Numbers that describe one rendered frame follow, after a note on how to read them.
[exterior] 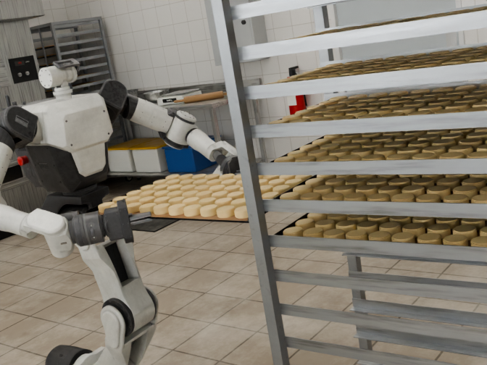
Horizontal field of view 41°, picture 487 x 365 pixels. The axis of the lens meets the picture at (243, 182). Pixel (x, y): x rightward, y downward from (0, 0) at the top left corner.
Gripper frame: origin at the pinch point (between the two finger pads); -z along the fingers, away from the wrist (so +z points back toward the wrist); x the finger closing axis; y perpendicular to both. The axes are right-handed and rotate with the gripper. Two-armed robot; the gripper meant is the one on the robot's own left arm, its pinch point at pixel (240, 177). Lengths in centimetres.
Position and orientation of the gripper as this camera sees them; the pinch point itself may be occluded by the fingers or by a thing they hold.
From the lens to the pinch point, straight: 211.8
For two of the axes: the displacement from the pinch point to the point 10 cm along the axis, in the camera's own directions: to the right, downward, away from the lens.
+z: -1.7, -2.0, 9.6
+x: -1.7, -9.6, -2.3
